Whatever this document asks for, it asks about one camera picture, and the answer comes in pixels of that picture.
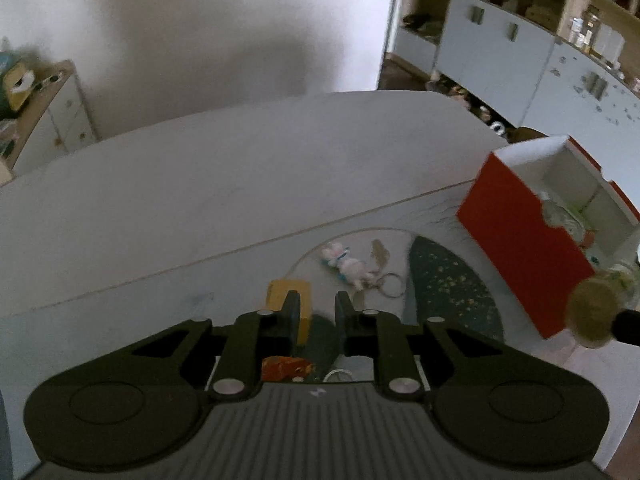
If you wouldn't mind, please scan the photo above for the dark speckled placemat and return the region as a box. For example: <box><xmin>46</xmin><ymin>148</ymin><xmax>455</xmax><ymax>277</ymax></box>
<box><xmin>408</xmin><ymin>236</ymin><xmax>504</xmax><ymax>342</ymax></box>

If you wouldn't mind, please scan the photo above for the red white cardboard box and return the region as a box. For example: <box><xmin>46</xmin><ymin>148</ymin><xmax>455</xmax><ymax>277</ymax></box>
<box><xmin>457</xmin><ymin>136</ymin><xmax>639</xmax><ymax>338</ymax></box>

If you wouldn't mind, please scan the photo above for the white plush keychain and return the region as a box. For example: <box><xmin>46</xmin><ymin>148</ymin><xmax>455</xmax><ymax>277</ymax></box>
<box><xmin>321</xmin><ymin>242</ymin><xmax>375</xmax><ymax>290</ymax></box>

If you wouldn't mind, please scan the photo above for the red orange snack packet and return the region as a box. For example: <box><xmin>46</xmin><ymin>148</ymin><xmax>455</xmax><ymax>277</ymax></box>
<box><xmin>262</xmin><ymin>356</ymin><xmax>314</xmax><ymax>382</ymax></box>

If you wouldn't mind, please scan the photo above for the yellow box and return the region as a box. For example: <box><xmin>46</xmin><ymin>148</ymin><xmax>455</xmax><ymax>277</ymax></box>
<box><xmin>266</xmin><ymin>278</ymin><xmax>312</xmax><ymax>347</ymax></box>

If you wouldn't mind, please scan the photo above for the white drawer sideboard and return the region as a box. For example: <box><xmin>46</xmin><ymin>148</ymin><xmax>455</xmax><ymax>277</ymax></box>
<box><xmin>1</xmin><ymin>60</ymin><xmax>100</xmax><ymax>178</ymax></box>

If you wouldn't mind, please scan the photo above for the metal key ring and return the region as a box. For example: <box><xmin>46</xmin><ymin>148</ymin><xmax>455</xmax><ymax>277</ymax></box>
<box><xmin>368</xmin><ymin>271</ymin><xmax>407</xmax><ymax>300</ymax></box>

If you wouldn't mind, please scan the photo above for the jar with gold lid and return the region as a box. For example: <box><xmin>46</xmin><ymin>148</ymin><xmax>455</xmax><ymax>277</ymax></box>
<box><xmin>565</xmin><ymin>261</ymin><xmax>639</xmax><ymax>349</ymax></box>

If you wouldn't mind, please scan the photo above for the pale blue cabinet wall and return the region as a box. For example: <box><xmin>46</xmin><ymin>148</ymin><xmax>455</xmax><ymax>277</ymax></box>
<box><xmin>387</xmin><ymin>0</ymin><xmax>639</xmax><ymax>200</ymax></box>

